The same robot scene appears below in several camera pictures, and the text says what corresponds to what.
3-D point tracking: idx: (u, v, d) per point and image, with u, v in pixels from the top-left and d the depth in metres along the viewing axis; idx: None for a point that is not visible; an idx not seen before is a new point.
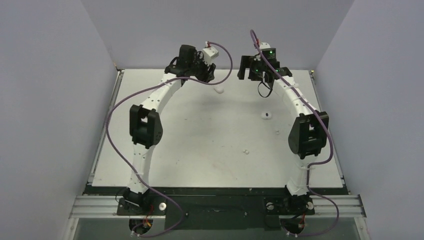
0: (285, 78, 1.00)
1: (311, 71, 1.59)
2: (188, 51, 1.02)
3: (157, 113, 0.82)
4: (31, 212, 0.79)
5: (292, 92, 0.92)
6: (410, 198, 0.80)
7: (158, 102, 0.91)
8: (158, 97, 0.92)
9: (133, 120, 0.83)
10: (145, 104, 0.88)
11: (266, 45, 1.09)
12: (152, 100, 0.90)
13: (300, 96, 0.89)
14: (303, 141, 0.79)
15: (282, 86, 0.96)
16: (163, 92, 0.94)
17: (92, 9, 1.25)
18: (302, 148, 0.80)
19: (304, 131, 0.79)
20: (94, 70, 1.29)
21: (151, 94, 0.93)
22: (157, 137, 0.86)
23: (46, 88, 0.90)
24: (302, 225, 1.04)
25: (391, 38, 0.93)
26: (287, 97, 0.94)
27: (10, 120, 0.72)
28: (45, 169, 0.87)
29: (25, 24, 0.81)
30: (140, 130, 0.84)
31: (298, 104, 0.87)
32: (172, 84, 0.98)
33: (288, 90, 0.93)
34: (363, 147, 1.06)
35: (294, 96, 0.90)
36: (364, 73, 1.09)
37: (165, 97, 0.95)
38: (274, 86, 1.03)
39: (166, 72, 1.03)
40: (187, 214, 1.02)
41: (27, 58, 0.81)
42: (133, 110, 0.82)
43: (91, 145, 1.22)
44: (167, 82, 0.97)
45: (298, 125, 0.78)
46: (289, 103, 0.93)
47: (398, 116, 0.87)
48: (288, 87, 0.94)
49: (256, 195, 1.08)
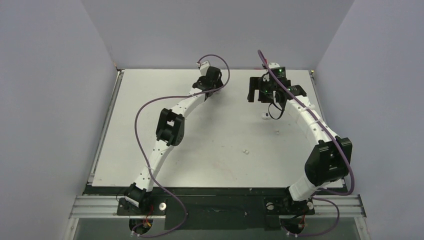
0: (300, 98, 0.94)
1: (311, 71, 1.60)
2: (214, 73, 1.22)
3: (183, 118, 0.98)
4: (31, 213, 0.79)
5: (308, 115, 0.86)
6: (409, 197, 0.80)
7: (185, 110, 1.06)
8: (186, 105, 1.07)
9: (162, 121, 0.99)
10: (175, 109, 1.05)
11: (275, 65, 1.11)
12: (180, 107, 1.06)
13: (318, 120, 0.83)
14: (323, 170, 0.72)
15: (296, 107, 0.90)
16: (190, 100, 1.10)
17: (92, 10, 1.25)
18: (321, 177, 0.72)
19: (325, 160, 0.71)
20: (94, 70, 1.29)
21: (179, 102, 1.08)
22: (178, 139, 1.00)
23: (46, 87, 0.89)
24: (302, 225, 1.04)
25: (391, 38, 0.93)
26: (303, 120, 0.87)
27: (10, 120, 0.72)
28: (45, 168, 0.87)
29: (25, 24, 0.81)
30: (165, 130, 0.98)
31: (316, 129, 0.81)
32: (198, 97, 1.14)
33: (304, 113, 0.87)
34: (362, 147, 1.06)
35: (311, 120, 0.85)
36: (363, 73, 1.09)
37: (191, 107, 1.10)
38: (286, 106, 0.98)
39: (193, 87, 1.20)
40: (188, 213, 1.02)
41: (27, 57, 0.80)
42: (163, 113, 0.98)
43: (90, 145, 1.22)
44: (195, 94, 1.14)
45: (318, 152, 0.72)
46: (306, 126, 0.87)
47: (398, 116, 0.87)
48: (303, 108, 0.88)
49: (256, 195, 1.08)
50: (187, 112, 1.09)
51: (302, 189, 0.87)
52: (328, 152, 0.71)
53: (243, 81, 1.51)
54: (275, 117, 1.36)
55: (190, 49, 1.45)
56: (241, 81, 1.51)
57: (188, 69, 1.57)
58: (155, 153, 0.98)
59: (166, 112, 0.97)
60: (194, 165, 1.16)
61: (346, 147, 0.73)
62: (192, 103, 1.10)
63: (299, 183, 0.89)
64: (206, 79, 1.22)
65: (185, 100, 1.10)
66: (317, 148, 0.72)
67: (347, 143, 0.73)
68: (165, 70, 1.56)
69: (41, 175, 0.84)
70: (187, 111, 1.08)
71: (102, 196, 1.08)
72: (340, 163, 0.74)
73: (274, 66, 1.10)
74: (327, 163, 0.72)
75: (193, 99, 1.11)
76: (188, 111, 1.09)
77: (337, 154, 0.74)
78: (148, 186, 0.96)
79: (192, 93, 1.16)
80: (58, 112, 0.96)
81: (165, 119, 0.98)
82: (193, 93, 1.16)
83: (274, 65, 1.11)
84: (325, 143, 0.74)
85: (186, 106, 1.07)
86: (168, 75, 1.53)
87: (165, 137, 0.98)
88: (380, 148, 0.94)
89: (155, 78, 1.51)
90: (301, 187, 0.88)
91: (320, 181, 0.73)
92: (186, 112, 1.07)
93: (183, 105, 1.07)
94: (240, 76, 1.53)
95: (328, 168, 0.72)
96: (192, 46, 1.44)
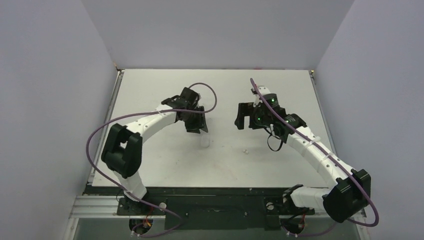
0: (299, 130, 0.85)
1: (311, 71, 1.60)
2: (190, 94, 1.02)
3: (139, 137, 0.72)
4: (31, 213, 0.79)
5: (316, 149, 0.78)
6: (409, 197, 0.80)
7: (146, 128, 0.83)
8: (147, 123, 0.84)
9: (111, 142, 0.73)
10: (130, 126, 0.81)
11: (265, 90, 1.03)
12: (139, 124, 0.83)
13: (328, 153, 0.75)
14: (346, 207, 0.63)
15: (301, 141, 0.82)
16: (153, 119, 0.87)
17: (92, 10, 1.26)
18: (345, 213, 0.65)
19: (347, 198, 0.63)
20: (94, 70, 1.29)
21: (140, 118, 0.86)
22: (135, 165, 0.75)
23: (46, 87, 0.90)
24: (302, 225, 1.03)
25: (391, 38, 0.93)
26: (311, 155, 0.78)
27: (11, 120, 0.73)
28: (45, 168, 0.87)
29: (26, 25, 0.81)
30: (115, 155, 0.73)
31: (329, 165, 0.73)
32: (166, 114, 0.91)
33: (311, 147, 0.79)
34: (362, 147, 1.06)
35: (321, 155, 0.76)
36: (363, 74, 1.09)
37: (153, 127, 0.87)
38: (289, 141, 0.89)
39: (163, 103, 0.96)
40: (187, 214, 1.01)
41: (28, 57, 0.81)
42: (114, 129, 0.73)
43: (91, 145, 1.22)
44: (163, 111, 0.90)
45: (338, 193, 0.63)
46: (315, 162, 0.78)
47: (397, 115, 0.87)
48: (309, 142, 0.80)
49: (255, 195, 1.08)
50: (147, 132, 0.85)
51: (309, 202, 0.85)
52: (350, 191, 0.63)
53: (243, 81, 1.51)
54: (275, 149, 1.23)
55: (191, 49, 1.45)
56: (241, 80, 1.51)
57: (188, 69, 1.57)
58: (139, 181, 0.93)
59: (118, 129, 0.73)
60: (194, 165, 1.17)
61: (366, 181, 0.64)
62: (154, 122, 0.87)
63: (304, 190, 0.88)
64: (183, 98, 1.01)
65: (148, 118, 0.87)
66: (336, 187, 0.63)
67: (365, 176, 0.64)
68: (165, 70, 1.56)
69: (41, 176, 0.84)
70: (148, 131, 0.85)
71: (103, 196, 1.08)
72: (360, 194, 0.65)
73: (264, 91, 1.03)
74: (350, 199, 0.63)
75: (157, 118, 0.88)
76: (147, 132, 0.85)
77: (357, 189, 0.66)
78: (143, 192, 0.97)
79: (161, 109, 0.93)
80: (57, 113, 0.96)
81: (117, 138, 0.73)
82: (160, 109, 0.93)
83: (263, 90, 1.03)
84: (343, 181, 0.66)
85: (147, 125, 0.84)
86: (168, 75, 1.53)
87: (115, 164, 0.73)
88: (380, 147, 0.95)
89: (156, 78, 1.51)
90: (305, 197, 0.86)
91: (345, 216, 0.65)
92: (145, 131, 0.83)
93: (142, 123, 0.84)
94: (241, 77, 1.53)
95: (351, 205, 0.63)
96: (192, 46, 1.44)
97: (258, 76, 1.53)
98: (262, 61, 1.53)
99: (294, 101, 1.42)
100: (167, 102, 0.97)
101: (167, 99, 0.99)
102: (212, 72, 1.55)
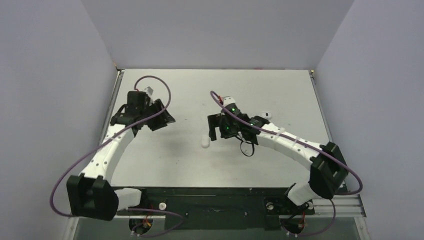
0: (266, 128, 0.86)
1: (311, 71, 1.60)
2: (139, 96, 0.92)
3: (103, 181, 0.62)
4: (31, 213, 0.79)
5: (284, 138, 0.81)
6: (409, 197, 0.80)
7: (106, 164, 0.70)
8: (105, 158, 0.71)
9: (74, 198, 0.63)
10: (88, 173, 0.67)
11: (230, 99, 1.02)
12: (97, 164, 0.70)
13: (295, 139, 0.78)
14: (329, 182, 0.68)
15: (268, 137, 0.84)
16: (109, 151, 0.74)
17: (92, 9, 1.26)
18: (331, 189, 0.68)
19: (326, 172, 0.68)
20: (94, 70, 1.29)
21: (94, 156, 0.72)
22: (114, 206, 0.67)
23: (46, 87, 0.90)
24: (301, 225, 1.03)
25: (391, 38, 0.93)
26: (282, 146, 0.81)
27: (11, 119, 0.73)
28: (45, 168, 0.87)
29: (26, 24, 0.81)
30: (87, 206, 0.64)
31: (300, 149, 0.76)
32: (121, 136, 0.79)
33: (279, 139, 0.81)
34: (363, 147, 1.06)
35: (290, 142, 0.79)
36: (363, 74, 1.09)
37: (114, 157, 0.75)
38: (259, 142, 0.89)
39: (112, 124, 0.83)
40: (187, 214, 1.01)
41: (28, 57, 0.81)
42: (70, 184, 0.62)
43: (90, 146, 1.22)
44: (115, 136, 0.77)
45: (317, 171, 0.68)
46: (288, 152, 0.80)
47: (397, 115, 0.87)
48: (275, 136, 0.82)
49: (256, 195, 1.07)
50: (110, 167, 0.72)
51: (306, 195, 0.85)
52: (324, 165, 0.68)
53: (244, 81, 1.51)
54: (249, 154, 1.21)
55: (190, 48, 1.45)
56: (241, 80, 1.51)
57: (188, 69, 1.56)
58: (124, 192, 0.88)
59: (75, 183, 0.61)
60: (194, 165, 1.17)
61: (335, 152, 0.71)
62: (112, 152, 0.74)
63: (296, 187, 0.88)
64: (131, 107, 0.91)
65: (103, 152, 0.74)
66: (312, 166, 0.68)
67: (332, 147, 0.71)
68: (165, 70, 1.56)
69: (40, 176, 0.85)
70: (111, 164, 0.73)
71: None
72: (336, 166, 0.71)
73: (228, 101, 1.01)
74: (329, 172, 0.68)
75: (113, 145, 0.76)
76: (111, 166, 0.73)
77: (331, 161, 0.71)
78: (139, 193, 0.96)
79: (111, 134, 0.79)
80: (57, 113, 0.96)
81: (79, 191, 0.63)
82: (111, 135, 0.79)
83: (228, 100, 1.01)
84: (316, 158, 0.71)
85: (106, 160, 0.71)
86: (168, 75, 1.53)
87: (92, 213, 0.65)
88: (381, 147, 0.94)
89: (156, 78, 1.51)
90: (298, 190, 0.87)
91: (332, 191, 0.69)
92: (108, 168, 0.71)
93: (100, 161, 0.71)
94: (241, 77, 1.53)
95: (332, 178, 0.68)
96: (192, 45, 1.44)
97: (258, 76, 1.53)
98: (262, 61, 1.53)
99: (294, 101, 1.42)
100: (118, 121, 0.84)
101: (113, 120, 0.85)
102: (212, 72, 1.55)
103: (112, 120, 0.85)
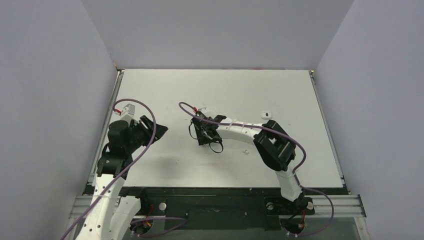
0: (223, 122, 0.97)
1: (311, 71, 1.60)
2: (121, 134, 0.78)
3: None
4: (31, 212, 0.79)
5: (235, 126, 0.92)
6: (409, 197, 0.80)
7: (100, 227, 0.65)
8: (98, 221, 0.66)
9: None
10: None
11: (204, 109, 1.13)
12: (91, 228, 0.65)
13: (242, 124, 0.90)
14: (275, 154, 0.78)
15: (224, 128, 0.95)
16: (101, 211, 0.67)
17: (91, 9, 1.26)
18: (280, 161, 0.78)
19: (269, 145, 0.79)
20: (94, 70, 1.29)
21: (86, 219, 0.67)
22: None
23: (46, 87, 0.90)
24: (301, 225, 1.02)
25: (391, 37, 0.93)
26: (236, 133, 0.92)
27: (11, 118, 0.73)
28: (45, 167, 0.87)
29: (25, 24, 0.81)
30: None
31: (246, 131, 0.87)
32: (111, 190, 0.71)
33: (231, 128, 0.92)
34: (362, 147, 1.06)
35: (239, 128, 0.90)
36: (363, 74, 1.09)
37: (108, 215, 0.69)
38: (221, 135, 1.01)
39: (100, 176, 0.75)
40: (187, 214, 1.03)
41: (28, 56, 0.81)
42: None
43: (91, 146, 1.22)
44: (103, 192, 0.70)
45: (261, 145, 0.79)
46: (241, 137, 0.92)
47: (397, 114, 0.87)
48: (228, 126, 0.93)
49: (255, 195, 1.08)
50: (106, 227, 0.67)
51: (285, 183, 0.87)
52: (265, 138, 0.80)
53: (243, 80, 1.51)
54: (219, 155, 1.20)
55: (190, 48, 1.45)
56: (241, 80, 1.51)
57: (188, 69, 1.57)
58: (120, 205, 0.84)
59: None
60: (194, 165, 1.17)
61: (274, 127, 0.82)
62: (105, 212, 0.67)
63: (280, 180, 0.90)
64: (114, 145, 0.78)
65: (94, 214, 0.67)
66: (254, 141, 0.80)
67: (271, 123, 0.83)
68: (165, 70, 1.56)
69: (41, 176, 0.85)
70: (106, 223, 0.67)
71: None
72: (279, 138, 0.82)
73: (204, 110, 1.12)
74: (272, 145, 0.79)
75: (103, 205, 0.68)
76: (106, 225, 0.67)
77: (274, 136, 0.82)
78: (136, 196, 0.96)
79: (100, 189, 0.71)
80: (58, 114, 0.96)
81: None
82: (100, 189, 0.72)
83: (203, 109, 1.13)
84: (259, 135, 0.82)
85: (99, 223, 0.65)
86: (168, 75, 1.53)
87: None
88: (380, 147, 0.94)
89: (156, 78, 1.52)
90: (286, 182, 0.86)
91: (282, 162, 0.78)
92: (103, 231, 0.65)
93: (93, 224, 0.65)
94: (241, 76, 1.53)
95: (277, 150, 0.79)
96: (192, 45, 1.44)
97: (258, 76, 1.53)
98: (262, 60, 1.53)
99: (294, 101, 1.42)
100: (106, 169, 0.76)
101: (100, 169, 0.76)
102: (212, 72, 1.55)
103: (99, 169, 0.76)
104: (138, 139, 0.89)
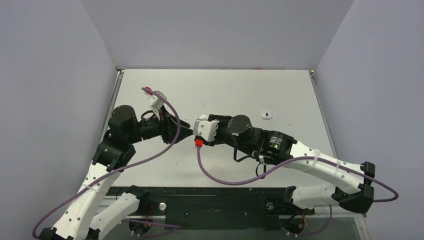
0: (304, 156, 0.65)
1: (311, 71, 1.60)
2: (122, 125, 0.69)
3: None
4: (31, 211, 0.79)
5: (322, 163, 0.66)
6: (408, 197, 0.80)
7: (80, 221, 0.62)
8: (78, 213, 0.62)
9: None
10: (60, 229, 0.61)
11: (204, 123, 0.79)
12: (70, 219, 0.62)
13: (337, 163, 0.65)
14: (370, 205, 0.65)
15: (304, 163, 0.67)
16: (84, 203, 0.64)
17: (91, 9, 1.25)
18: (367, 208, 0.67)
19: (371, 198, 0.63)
20: (93, 69, 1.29)
21: (69, 207, 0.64)
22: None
23: (45, 86, 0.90)
24: (302, 225, 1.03)
25: (392, 37, 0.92)
26: (320, 172, 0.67)
27: (12, 117, 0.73)
28: (45, 168, 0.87)
29: (26, 23, 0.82)
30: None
31: (342, 175, 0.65)
32: (100, 184, 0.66)
33: (318, 165, 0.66)
34: (362, 147, 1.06)
35: (330, 167, 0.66)
36: (363, 73, 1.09)
37: (92, 207, 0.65)
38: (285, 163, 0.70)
39: (94, 164, 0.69)
40: (187, 214, 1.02)
41: (28, 55, 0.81)
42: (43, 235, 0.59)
43: (90, 146, 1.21)
44: (92, 185, 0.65)
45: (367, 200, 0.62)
46: (322, 175, 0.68)
47: (397, 114, 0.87)
48: (312, 162, 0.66)
49: (256, 195, 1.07)
50: (87, 219, 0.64)
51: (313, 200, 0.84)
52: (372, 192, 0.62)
53: (243, 80, 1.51)
54: (218, 156, 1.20)
55: (190, 48, 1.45)
56: (241, 80, 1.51)
57: (188, 69, 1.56)
58: (120, 200, 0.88)
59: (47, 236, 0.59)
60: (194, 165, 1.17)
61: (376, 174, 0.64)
62: (88, 205, 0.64)
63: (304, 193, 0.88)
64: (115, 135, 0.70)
65: (77, 204, 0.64)
66: (363, 195, 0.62)
67: (371, 167, 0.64)
68: (165, 70, 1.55)
69: (41, 175, 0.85)
70: (87, 216, 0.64)
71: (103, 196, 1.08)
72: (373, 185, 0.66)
73: (206, 126, 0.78)
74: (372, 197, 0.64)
75: (88, 197, 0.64)
76: (87, 218, 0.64)
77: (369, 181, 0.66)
78: (136, 197, 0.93)
79: (90, 179, 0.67)
80: (58, 113, 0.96)
81: None
82: (90, 180, 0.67)
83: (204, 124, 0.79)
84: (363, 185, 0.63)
85: (79, 215, 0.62)
86: (168, 75, 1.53)
87: None
88: (380, 147, 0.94)
89: (155, 79, 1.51)
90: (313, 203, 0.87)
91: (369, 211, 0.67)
92: (82, 224, 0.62)
93: (73, 215, 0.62)
94: (240, 76, 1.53)
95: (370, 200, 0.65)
96: (192, 45, 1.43)
97: (258, 76, 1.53)
98: (262, 60, 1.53)
99: (294, 101, 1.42)
100: (102, 157, 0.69)
101: (96, 156, 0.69)
102: (212, 72, 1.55)
103: (94, 156, 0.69)
104: (148, 130, 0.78)
